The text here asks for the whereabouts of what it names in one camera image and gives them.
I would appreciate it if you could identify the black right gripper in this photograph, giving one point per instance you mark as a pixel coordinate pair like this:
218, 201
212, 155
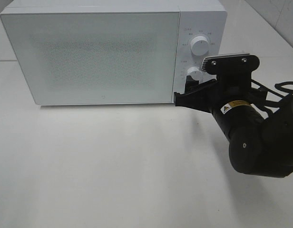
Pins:
230, 104

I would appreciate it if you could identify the white timer knob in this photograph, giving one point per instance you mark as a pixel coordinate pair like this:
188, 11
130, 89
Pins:
196, 73

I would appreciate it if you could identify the white microwave door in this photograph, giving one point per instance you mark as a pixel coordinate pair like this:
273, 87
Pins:
81, 59

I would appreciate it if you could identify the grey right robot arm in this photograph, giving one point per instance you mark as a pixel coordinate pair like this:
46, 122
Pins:
272, 155

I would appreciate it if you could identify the upper white power knob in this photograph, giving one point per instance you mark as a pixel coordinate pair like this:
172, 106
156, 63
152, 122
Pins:
199, 45

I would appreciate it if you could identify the white microwave oven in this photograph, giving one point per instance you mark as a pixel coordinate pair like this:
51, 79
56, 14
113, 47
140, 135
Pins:
196, 17

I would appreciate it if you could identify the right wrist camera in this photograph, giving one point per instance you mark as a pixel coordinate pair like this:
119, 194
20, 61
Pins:
231, 67

